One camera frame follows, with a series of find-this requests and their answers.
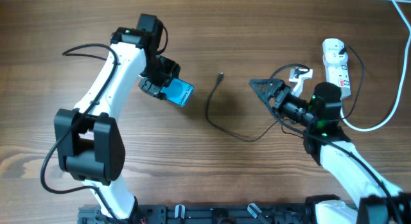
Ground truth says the smartphone with teal screen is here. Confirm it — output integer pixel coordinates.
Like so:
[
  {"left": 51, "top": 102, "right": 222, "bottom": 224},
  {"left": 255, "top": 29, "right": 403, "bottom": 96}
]
[{"left": 161, "top": 78, "right": 194, "bottom": 107}]

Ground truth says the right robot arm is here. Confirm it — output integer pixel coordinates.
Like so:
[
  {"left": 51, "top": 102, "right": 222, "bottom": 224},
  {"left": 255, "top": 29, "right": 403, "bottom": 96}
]
[{"left": 249, "top": 78, "right": 410, "bottom": 223}]

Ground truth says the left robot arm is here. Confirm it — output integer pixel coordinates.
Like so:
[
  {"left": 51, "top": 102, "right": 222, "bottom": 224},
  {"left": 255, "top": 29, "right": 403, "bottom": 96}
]
[{"left": 50, "top": 14, "right": 194, "bottom": 223}]

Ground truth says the white charger plug adapter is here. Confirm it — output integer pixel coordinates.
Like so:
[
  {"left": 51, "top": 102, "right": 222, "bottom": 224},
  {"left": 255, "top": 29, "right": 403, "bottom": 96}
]
[{"left": 322, "top": 50, "right": 348, "bottom": 67}]

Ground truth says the white power strip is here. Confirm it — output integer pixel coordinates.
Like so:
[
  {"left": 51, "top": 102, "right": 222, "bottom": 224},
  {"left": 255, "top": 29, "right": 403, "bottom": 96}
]
[{"left": 322, "top": 38, "right": 351, "bottom": 99}]

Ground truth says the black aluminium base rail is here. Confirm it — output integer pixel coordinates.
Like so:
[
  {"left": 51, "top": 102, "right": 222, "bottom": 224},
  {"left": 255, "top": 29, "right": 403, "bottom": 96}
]
[{"left": 77, "top": 203, "right": 317, "bottom": 224}]

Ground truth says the white power strip cable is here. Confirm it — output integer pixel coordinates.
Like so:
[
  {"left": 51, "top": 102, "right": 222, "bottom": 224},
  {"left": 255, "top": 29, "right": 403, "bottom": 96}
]
[{"left": 338, "top": 0, "right": 411, "bottom": 133}]

